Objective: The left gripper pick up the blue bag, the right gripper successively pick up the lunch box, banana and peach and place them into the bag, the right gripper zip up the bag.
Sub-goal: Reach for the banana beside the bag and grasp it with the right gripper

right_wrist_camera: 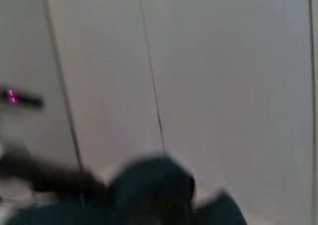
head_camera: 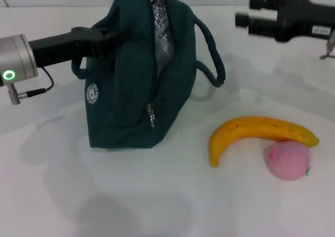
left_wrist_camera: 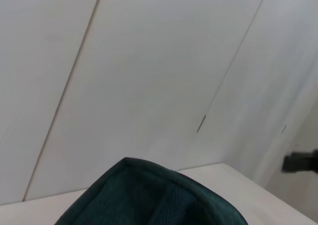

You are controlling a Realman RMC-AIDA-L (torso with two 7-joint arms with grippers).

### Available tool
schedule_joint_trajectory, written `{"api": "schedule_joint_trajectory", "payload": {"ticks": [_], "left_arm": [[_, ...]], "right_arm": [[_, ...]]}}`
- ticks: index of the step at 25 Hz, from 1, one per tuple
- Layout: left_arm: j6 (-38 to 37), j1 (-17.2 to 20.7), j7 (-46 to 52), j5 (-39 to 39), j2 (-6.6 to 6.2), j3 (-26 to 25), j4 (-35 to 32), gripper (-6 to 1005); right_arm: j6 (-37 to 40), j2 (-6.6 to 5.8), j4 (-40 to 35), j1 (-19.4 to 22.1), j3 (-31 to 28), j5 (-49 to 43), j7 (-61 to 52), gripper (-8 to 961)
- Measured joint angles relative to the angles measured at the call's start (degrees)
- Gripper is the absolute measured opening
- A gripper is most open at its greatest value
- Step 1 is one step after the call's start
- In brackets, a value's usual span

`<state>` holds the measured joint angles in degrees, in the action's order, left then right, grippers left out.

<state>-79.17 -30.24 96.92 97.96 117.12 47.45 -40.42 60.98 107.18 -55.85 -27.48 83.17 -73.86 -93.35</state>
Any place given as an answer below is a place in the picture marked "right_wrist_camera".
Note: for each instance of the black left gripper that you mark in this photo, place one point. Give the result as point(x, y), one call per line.
point(49, 175)

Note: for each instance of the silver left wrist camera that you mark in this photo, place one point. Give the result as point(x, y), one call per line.
point(24, 99)

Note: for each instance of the dark teal lunch bag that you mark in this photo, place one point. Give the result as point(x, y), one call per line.
point(149, 185)

